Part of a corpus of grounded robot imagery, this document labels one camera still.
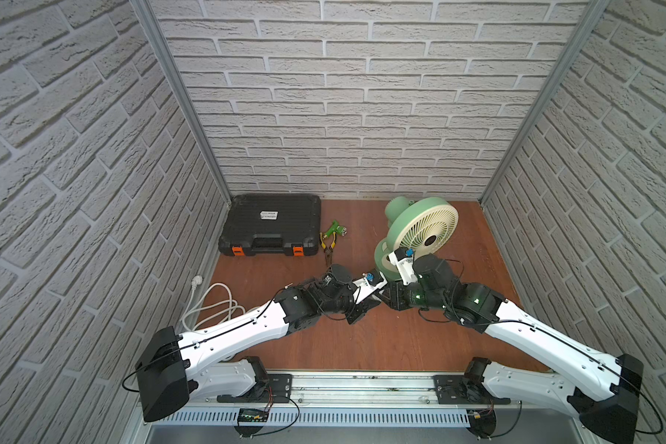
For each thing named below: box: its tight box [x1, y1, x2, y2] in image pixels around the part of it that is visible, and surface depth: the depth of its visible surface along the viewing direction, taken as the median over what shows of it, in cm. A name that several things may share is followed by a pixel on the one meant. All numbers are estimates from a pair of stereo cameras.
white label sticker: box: [259, 210, 279, 220], surface depth 105 cm
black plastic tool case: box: [218, 193, 321, 257], surface depth 102 cm
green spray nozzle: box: [323, 219, 348, 239], surface depth 109 cm
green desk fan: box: [374, 196, 459, 284], surface depth 77 cm
